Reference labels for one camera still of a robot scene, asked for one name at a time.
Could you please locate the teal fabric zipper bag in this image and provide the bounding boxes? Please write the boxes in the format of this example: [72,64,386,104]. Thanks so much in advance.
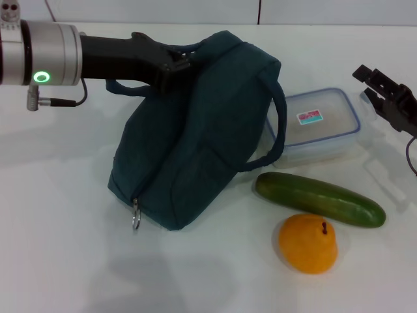
[106,30,287,234]

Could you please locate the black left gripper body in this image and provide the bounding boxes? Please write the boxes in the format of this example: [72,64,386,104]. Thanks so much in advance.
[79,31,179,95]

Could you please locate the right gripper cable silver plugs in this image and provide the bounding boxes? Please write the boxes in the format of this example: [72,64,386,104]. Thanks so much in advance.
[405,136,417,177]

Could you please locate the clear plastic food container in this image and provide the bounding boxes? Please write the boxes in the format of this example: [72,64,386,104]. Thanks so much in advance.
[263,87,381,169]

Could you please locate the thin grey camera cable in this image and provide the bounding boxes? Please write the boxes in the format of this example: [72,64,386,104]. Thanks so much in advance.
[44,0,57,22]

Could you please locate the green cucumber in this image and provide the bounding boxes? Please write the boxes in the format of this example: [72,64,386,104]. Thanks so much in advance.
[255,171,387,229]

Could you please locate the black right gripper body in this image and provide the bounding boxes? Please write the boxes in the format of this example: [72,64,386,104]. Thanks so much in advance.
[379,83,417,140]

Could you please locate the orange pear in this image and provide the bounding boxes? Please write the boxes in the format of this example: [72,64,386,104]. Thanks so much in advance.
[278,213,339,275]

